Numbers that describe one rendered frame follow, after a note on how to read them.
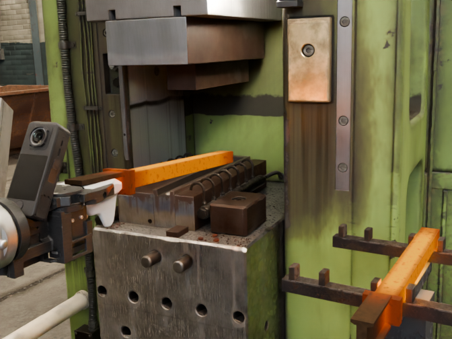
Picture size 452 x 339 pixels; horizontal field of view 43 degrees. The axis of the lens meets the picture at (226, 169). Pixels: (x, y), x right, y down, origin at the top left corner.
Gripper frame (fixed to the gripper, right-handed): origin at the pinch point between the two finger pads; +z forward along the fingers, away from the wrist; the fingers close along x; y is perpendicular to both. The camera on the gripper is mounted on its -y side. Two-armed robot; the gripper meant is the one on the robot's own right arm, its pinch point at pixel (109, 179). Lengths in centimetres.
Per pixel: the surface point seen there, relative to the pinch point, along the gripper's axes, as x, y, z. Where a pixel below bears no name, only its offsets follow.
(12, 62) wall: -710, -34, 678
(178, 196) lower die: -13.9, 12.1, 41.9
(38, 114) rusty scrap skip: -497, 38, 507
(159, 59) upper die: -16.8, -17.0, 40.7
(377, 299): 36.0, 12.7, 3.2
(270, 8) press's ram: -5, -29, 74
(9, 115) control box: -62, -5, 42
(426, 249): 39.0, 12.9, 26.1
